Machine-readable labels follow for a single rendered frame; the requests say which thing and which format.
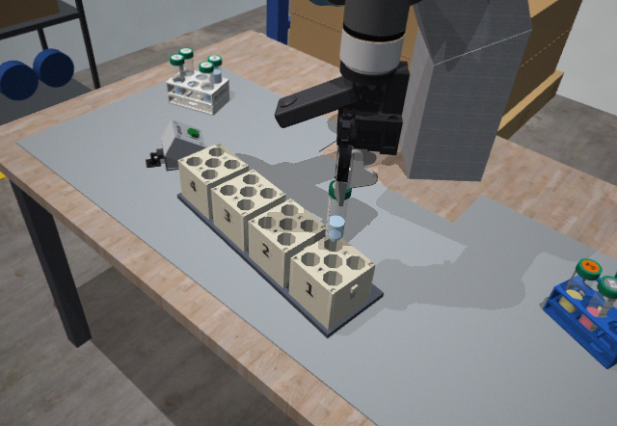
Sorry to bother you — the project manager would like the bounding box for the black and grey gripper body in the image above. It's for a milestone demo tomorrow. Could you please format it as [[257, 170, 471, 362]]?
[[336, 60, 410, 155]]

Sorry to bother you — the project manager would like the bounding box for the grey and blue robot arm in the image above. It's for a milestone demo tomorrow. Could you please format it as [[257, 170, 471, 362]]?
[[275, 0, 422, 128]]

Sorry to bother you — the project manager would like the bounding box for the blue tube rack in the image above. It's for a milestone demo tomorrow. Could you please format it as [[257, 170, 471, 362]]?
[[543, 280, 617, 369]]

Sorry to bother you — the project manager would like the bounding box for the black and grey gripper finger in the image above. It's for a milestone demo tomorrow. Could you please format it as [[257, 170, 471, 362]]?
[[335, 146, 377, 177], [335, 129, 378, 206]]

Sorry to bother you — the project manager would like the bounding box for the grey bench mat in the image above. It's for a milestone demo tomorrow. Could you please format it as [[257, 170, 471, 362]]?
[[16, 67, 617, 426]]

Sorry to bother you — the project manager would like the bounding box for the beige bucket adapter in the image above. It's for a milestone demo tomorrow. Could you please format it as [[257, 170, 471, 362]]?
[[211, 170, 286, 252], [249, 199, 326, 288], [178, 144, 249, 220], [288, 236, 376, 330]]

